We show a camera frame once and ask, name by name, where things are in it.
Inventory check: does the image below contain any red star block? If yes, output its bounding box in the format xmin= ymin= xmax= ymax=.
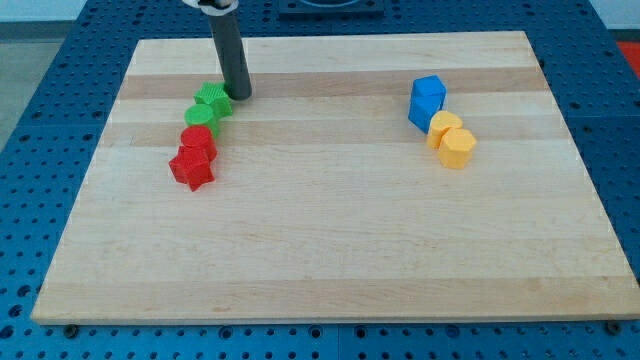
xmin=169 ymin=146 xmax=215 ymax=191

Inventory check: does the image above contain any green star block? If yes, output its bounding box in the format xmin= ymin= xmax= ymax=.
xmin=194 ymin=82 xmax=233 ymax=117

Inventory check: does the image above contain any wooden board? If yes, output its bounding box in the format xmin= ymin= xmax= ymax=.
xmin=32 ymin=31 xmax=639 ymax=325

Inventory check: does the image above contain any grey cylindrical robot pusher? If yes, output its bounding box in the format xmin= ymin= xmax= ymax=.
xmin=208 ymin=12 xmax=252 ymax=101

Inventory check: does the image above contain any red cylinder block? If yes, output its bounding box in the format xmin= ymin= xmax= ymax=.
xmin=180 ymin=125 xmax=218 ymax=161

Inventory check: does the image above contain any yellow heart block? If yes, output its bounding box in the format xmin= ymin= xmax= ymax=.
xmin=426 ymin=110 xmax=463 ymax=149

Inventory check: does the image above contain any blue cube block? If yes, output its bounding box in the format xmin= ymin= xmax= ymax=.
xmin=408 ymin=96 xmax=444 ymax=133

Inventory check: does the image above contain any blue pentagon block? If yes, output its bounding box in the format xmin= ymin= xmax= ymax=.
xmin=411 ymin=75 xmax=447 ymax=110

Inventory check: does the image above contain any yellow hexagon block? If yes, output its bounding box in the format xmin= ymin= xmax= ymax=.
xmin=438 ymin=129 xmax=477 ymax=169

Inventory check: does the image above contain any green cylinder block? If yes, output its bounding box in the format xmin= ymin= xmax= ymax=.
xmin=184 ymin=104 xmax=220 ymax=138

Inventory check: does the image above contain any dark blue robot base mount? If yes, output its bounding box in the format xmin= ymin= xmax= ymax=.
xmin=274 ymin=0 xmax=386 ymax=18

